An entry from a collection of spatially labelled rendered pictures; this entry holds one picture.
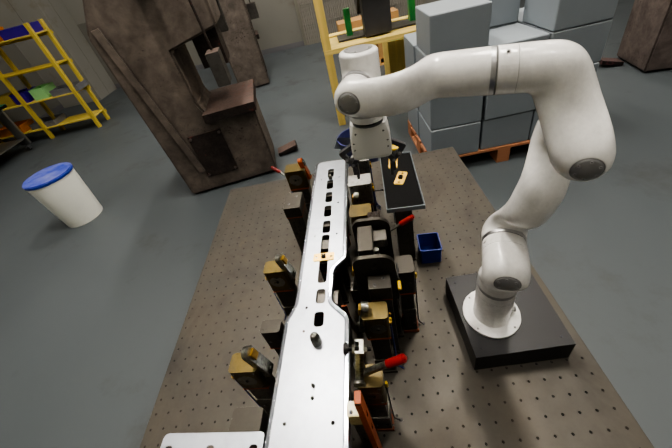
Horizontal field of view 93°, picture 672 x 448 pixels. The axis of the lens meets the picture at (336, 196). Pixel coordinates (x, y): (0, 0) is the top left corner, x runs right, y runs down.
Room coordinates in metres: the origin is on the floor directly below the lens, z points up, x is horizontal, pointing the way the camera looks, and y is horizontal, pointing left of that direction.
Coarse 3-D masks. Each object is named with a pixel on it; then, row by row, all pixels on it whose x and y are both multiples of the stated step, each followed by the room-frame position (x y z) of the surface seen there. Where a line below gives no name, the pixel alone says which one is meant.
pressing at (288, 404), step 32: (320, 192) 1.28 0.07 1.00; (320, 224) 1.05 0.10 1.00; (320, 288) 0.72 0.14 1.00; (288, 320) 0.63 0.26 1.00; (288, 352) 0.52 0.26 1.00; (320, 352) 0.49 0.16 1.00; (288, 384) 0.42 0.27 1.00; (320, 384) 0.40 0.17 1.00; (288, 416) 0.34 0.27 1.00; (320, 416) 0.33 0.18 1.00
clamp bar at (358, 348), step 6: (354, 342) 0.39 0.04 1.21; (360, 342) 0.38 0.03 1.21; (348, 348) 0.38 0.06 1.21; (354, 348) 0.37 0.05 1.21; (360, 348) 0.37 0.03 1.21; (366, 348) 0.37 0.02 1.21; (360, 354) 0.35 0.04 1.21; (360, 360) 0.36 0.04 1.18; (360, 366) 0.36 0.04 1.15; (360, 372) 0.36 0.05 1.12; (360, 378) 0.36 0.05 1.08
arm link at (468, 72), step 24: (480, 48) 0.60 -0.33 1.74; (408, 72) 0.59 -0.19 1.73; (432, 72) 0.60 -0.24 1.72; (456, 72) 0.58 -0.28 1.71; (480, 72) 0.56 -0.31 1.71; (336, 96) 0.62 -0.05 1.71; (360, 96) 0.59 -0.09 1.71; (384, 96) 0.57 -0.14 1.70; (408, 96) 0.58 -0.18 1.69; (432, 96) 0.60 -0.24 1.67; (456, 96) 0.59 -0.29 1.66
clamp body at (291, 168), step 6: (288, 168) 1.48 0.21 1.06; (294, 168) 1.47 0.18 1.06; (300, 168) 1.45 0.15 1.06; (288, 174) 1.44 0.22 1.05; (294, 174) 1.44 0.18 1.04; (300, 174) 1.43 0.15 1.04; (288, 180) 1.45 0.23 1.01; (294, 180) 1.44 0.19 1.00; (300, 180) 1.43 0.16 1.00; (306, 180) 1.43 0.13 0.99; (294, 186) 1.44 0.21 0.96; (300, 186) 1.44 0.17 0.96; (306, 186) 1.43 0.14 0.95; (306, 192) 1.44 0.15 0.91; (306, 198) 1.44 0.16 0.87; (306, 204) 1.44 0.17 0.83
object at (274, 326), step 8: (264, 320) 0.66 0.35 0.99; (272, 320) 0.65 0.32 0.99; (280, 320) 0.64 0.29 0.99; (264, 328) 0.63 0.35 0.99; (272, 328) 0.62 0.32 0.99; (280, 328) 0.61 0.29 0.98; (264, 336) 0.61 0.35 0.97; (272, 336) 0.60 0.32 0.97; (280, 336) 0.60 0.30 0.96; (272, 344) 0.61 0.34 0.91; (280, 344) 0.60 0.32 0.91
